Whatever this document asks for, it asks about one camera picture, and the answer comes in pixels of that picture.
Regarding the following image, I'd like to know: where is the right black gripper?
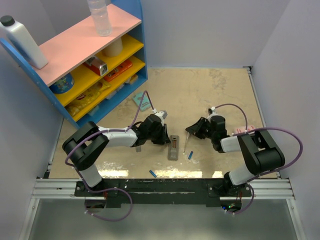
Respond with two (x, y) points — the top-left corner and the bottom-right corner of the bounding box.
(186, 117), (216, 140)

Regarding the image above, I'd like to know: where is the clear handled screwdriver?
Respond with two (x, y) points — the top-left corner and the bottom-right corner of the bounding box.
(183, 132), (190, 153)

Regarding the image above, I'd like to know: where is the grey remote control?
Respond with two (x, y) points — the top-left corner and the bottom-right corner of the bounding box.
(167, 135), (180, 161)

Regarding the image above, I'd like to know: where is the blue battery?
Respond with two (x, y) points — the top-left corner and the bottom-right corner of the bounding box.
(149, 170), (157, 178)
(187, 151), (194, 160)

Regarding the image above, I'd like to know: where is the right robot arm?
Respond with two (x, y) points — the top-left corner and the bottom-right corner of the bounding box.
(185, 115), (285, 197)

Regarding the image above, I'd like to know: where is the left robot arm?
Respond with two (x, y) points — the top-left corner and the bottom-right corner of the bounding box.
(62, 110), (171, 196)

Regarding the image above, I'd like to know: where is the pink snack packet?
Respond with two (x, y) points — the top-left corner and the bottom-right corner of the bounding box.
(232, 125), (256, 136)

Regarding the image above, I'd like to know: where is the teal card box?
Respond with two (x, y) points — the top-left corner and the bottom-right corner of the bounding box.
(132, 92), (151, 112)

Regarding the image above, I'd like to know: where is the white sponge on shelf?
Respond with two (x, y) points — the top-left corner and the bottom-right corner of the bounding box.
(125, 74), (138, 85)

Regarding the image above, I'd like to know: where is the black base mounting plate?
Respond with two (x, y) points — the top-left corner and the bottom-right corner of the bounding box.
(74, 178), (252, 210)

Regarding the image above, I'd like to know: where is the orange flat box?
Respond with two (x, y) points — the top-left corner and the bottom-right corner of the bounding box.
(103, 59), (133, 83)

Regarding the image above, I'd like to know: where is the yellow chips bag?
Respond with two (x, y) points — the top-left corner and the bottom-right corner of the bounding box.
(65, 80), (111, 117)

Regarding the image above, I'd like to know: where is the red silver snack box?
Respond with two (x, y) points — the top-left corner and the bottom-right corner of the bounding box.
(83, 56), (108, 76)

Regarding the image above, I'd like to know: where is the blue wooden shelf unit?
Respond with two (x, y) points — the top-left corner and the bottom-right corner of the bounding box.
(0, 0), (148, 128)

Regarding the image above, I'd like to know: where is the beige paper cup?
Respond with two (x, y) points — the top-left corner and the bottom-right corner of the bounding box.
(101, 37), (123, 57)

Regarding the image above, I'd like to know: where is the blue round tin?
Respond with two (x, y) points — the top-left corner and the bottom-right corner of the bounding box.
(49, 73), (75, 94)

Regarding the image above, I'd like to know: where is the clear plastic water bottle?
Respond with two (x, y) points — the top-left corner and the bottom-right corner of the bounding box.
(87, 0), (112, 37)

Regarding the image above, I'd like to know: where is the white bottle black cap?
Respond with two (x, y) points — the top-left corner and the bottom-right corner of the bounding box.
(0, 15), (48, 69)

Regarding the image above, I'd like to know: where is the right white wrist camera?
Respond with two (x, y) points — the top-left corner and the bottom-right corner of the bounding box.
(207, 106), (217, 118)

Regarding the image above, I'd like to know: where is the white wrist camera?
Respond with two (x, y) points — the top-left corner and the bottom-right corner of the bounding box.
(207, 106), (217, 118)
(152, 108), (168, 126)

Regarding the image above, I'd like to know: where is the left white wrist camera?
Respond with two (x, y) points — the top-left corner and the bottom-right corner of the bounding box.
(152, 108), (168, 126)

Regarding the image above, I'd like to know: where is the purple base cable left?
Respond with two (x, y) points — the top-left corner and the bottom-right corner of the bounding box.
(84, 187), (133, 222)

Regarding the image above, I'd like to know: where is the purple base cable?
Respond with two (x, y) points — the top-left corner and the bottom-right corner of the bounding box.
(84, 187), (133, 222)
(223, 184), (255, 215)

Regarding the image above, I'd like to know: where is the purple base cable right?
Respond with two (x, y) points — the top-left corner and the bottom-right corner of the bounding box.
(223, 184), (255, 215)

